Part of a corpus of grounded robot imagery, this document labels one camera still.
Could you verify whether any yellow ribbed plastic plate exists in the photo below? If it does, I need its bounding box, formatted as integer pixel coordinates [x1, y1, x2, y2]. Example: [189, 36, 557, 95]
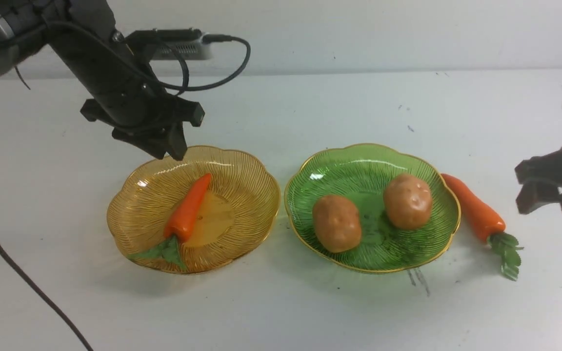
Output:
[107, 146, 281, 274]

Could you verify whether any toy carrot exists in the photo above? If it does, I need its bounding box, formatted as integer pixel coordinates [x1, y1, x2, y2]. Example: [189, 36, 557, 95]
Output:
[128, 173, 212, 271]
[442, 173, 523, 281]

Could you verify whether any green ribbed plastic plate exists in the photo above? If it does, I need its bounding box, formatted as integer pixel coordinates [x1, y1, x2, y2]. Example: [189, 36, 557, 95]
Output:
[284, 143, 462, 274]

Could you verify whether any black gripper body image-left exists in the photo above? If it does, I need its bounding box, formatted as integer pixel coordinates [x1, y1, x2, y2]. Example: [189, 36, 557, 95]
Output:
[52, 29, 205, 133]

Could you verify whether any toy potato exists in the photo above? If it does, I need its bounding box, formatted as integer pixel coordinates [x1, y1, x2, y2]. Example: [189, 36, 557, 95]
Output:
[312, 194, 362, 254]
[382, 173, 433, 231]

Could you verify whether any black gripper image-left finger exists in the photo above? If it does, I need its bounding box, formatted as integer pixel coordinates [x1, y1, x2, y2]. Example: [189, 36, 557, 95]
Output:
[112, 128, 169, 159]
[165, 123, 188, 161]

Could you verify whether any black cable image-left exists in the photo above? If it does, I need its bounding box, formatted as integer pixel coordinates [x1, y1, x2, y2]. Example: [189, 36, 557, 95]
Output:
[0, 19, 252, 351]

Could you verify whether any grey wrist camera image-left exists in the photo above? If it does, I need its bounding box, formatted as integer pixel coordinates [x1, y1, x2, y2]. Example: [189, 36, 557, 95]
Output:
[125, 28, 213, 61]

